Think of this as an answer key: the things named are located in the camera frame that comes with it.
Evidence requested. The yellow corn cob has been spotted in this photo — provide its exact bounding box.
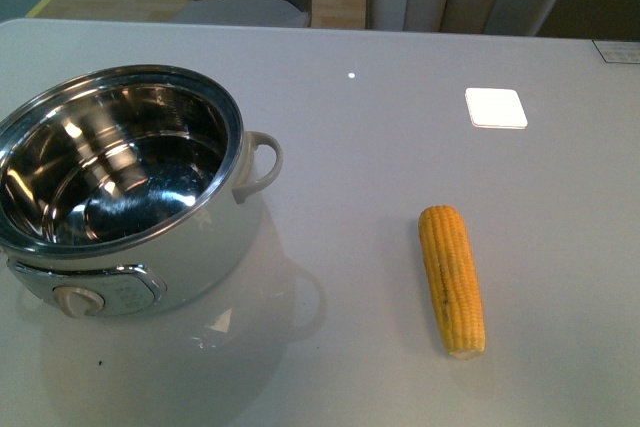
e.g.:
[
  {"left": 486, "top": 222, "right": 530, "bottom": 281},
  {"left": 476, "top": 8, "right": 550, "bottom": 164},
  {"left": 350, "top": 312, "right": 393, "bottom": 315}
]
[{"left": 418, "top": 205, "right": 486, "bottom": 360}]

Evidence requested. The white electric cooking pot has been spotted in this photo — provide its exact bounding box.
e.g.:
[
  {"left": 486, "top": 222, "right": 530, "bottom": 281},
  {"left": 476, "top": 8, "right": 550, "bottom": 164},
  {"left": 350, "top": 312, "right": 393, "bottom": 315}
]
[{"left": 1, "top": 65, "right": 283, "bottom": 318}]

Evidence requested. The table label sticker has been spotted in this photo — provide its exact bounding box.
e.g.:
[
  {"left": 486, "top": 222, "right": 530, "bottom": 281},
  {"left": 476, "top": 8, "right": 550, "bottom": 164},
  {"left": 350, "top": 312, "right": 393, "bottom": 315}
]
[{"left": 593, "top": 40, "right": 640, "bottom": 65}]

